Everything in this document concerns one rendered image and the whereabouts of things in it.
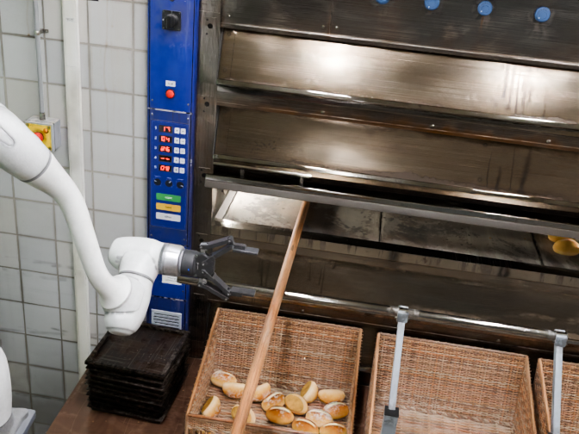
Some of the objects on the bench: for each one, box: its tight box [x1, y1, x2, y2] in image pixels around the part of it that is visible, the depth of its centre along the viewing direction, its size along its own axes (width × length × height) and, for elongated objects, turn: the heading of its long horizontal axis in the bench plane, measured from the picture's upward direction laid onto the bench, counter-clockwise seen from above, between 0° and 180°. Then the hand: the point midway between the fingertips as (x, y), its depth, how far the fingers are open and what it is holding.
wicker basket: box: [184, 307, 364, 434], centre depth 263 cm, size 49×56×28 cm
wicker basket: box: [364, 332, 538, 434], centre depth 257 cm, size 49×56×28 cm
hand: (252, 272), depth 210 cm, fingers open, 13 cm apart
